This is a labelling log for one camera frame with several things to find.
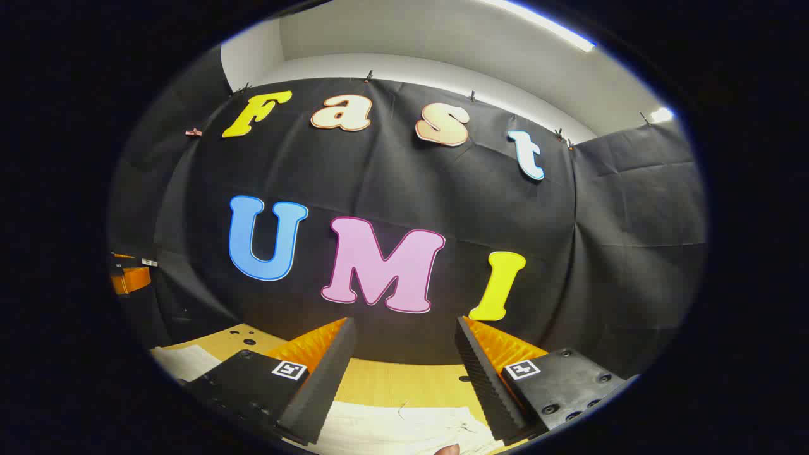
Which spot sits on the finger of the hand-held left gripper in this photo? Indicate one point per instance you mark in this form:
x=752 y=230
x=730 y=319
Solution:
x=129 y=279

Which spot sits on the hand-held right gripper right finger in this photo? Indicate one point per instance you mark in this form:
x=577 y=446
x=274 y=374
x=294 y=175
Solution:
x=483 y=379

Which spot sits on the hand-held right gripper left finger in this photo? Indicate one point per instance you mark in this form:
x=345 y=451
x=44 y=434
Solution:
x=328 y=379

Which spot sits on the white jeans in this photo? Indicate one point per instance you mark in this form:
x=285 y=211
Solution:
x=392 y=430

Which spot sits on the black backdrop cloth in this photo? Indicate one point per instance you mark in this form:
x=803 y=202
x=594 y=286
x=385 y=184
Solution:
x=392 y=177

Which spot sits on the small ceiling light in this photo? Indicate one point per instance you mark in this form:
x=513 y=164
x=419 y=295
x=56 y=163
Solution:
x=662 y=115

